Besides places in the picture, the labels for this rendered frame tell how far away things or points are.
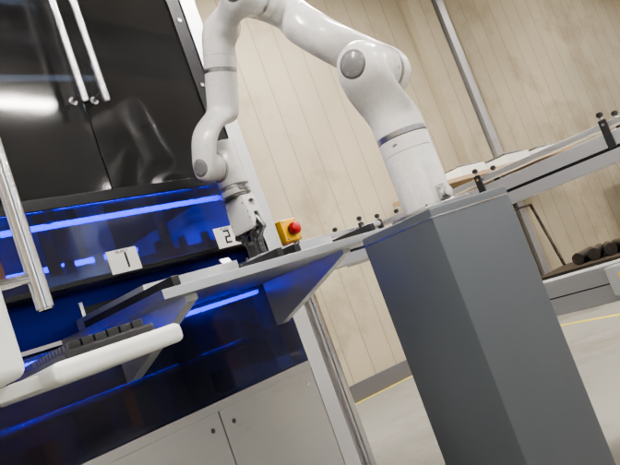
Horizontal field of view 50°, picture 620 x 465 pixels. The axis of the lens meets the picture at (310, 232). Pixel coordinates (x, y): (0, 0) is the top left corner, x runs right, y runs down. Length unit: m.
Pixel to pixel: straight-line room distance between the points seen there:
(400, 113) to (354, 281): 3.37
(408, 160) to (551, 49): 6.06
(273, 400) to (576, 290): 1.07
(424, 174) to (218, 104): 0.62
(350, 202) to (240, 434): 3.37
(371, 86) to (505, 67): 5.34
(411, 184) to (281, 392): 0.74
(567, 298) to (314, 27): 1.27
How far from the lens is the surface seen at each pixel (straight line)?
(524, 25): 7.36
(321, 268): 1.76
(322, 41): 1.65
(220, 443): 1.77
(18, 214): 1.02
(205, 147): 1.76
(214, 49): 1.84
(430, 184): 1.50
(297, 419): 1.93
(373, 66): 1.49
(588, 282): 2.33
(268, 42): 5.20
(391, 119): 1.52
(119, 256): 1.72
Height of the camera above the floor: 0.76
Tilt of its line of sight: 6 degrees up
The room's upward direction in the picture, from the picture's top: 20 degrees counter-clockwise
